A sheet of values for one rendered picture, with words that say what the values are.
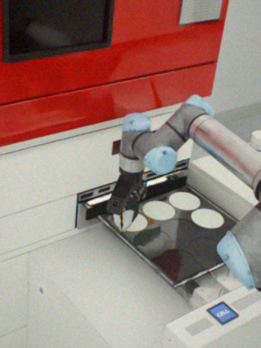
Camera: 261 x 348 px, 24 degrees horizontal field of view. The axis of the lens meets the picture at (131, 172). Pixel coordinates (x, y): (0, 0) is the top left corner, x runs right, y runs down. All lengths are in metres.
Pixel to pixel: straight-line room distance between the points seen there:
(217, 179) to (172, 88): 0.37
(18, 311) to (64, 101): 0.72
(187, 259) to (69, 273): 0.34
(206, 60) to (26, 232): 0.73
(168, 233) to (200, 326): 0.43
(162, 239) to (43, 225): 0.35
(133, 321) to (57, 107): 0.59
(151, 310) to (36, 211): 0.42
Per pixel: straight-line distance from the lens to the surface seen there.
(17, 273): 1.85
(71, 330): 1.73
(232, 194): 1.94
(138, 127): 1.57
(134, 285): 1.73
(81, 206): 1.81
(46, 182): 1.70
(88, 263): 1.78
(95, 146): 1.74
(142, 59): 1.65
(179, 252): 1.74
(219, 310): 1.49
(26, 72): 1.45
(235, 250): 1.26
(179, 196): 1.97
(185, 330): 1.43
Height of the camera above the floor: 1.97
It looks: 31 degrees down
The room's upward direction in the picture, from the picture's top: 7 degrees clockwise
